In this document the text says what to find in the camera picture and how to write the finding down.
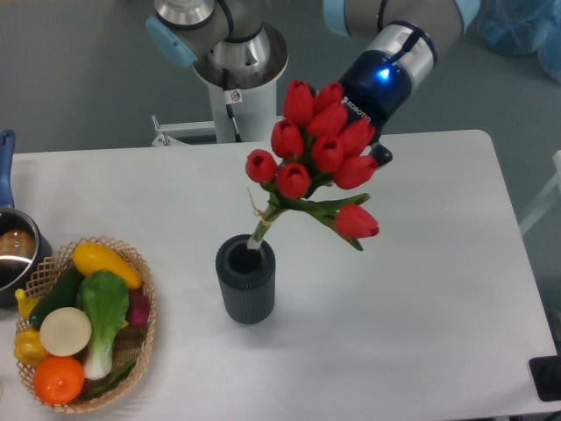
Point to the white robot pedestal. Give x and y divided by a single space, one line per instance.
238 115

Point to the green bok choy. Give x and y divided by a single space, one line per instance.
104 298

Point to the blue plastic bag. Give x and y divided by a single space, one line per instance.
524 28

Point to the cream round onion slice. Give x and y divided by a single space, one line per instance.
65 332

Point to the yellow squash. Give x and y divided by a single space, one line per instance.
90 257

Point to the yellow bell pepper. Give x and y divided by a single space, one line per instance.
28 348

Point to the red tulip bouquet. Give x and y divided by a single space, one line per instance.
315 145

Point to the purple red radish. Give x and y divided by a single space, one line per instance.
139 309

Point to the orange fruit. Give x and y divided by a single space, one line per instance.
58 380

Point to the black device at edge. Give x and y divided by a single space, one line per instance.
546 377

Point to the white frame at right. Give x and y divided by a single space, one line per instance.
548 195

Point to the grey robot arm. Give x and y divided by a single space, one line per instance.
240 57

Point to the dark grey ribbed vase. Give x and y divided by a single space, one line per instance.
246 279

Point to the green chili pepper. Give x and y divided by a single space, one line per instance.
111 382

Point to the yellow banana tip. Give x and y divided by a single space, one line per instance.
25 303

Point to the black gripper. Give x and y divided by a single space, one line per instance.
374 88

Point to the blue saucepan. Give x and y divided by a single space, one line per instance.
23 246

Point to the woven wicker basket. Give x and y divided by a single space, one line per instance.
131 343

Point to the dark green cucumber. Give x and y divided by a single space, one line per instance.
62 294

